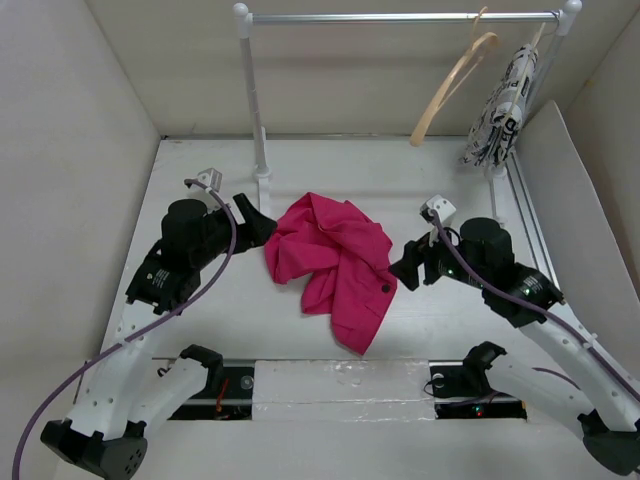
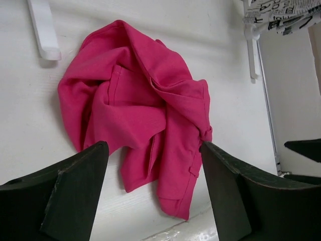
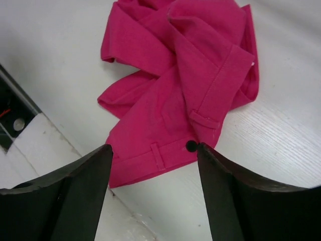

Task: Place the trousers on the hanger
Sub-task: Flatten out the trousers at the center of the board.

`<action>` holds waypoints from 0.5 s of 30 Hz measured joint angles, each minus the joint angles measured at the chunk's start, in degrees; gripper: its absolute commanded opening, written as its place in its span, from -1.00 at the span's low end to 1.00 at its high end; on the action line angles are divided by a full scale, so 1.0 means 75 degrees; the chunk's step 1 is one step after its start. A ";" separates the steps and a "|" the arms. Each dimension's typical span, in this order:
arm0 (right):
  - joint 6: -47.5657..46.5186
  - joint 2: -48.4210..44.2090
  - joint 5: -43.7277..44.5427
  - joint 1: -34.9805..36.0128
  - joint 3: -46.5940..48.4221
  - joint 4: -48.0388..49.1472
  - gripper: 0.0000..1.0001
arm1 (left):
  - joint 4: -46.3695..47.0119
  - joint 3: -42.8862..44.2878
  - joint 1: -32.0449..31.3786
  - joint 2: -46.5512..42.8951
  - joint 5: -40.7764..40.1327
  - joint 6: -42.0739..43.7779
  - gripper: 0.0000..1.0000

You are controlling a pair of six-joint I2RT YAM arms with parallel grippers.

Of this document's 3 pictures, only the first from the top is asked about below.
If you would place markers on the wooden hanger with garment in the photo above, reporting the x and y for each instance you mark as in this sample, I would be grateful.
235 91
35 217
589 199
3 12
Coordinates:
510 103

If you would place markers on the white clothes rack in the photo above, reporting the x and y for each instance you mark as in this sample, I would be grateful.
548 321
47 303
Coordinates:
373 26

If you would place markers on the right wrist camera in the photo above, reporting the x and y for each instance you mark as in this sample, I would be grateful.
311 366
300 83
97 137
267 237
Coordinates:
444 209

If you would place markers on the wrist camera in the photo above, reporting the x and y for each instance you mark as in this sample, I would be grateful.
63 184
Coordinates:
206 179
444 209

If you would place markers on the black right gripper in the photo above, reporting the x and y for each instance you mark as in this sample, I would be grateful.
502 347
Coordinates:
415 252

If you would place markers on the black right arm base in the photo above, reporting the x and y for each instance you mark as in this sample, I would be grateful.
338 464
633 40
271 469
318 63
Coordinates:
461 390

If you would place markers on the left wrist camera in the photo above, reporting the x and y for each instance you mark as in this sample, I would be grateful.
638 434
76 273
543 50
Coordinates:
206 179

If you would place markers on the pink trousers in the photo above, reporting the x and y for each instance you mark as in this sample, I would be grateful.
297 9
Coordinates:
345 255

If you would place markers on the black white printed garment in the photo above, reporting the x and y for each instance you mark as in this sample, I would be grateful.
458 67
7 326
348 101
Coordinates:
478 141

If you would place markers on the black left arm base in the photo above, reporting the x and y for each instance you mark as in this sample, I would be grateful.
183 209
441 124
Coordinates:
228 392

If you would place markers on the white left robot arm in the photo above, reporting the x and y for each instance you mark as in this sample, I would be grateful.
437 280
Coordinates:
106 433

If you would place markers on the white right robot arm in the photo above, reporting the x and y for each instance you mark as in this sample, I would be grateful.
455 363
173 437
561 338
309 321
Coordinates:
594 397

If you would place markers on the aluminium rail right side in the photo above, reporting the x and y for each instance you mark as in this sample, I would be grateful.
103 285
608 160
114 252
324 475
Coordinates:
533 230

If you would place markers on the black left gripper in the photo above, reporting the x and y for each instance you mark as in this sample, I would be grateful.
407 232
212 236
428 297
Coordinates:
245 238

